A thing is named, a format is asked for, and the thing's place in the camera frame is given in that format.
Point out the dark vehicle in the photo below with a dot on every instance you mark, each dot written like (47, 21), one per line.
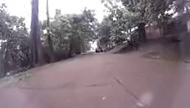
(99, 49)

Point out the reddish brown asphalt road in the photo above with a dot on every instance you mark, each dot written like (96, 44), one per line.
(85, 74)

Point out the thin tree trunk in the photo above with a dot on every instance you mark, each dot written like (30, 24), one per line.
(49, 34)

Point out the trees with green foliage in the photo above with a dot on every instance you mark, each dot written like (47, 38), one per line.
(129, 16)

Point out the tall tree trunk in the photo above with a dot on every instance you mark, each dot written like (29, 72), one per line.
(35, 32)

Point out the wood of green trees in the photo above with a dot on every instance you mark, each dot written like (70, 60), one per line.
(1, 45)

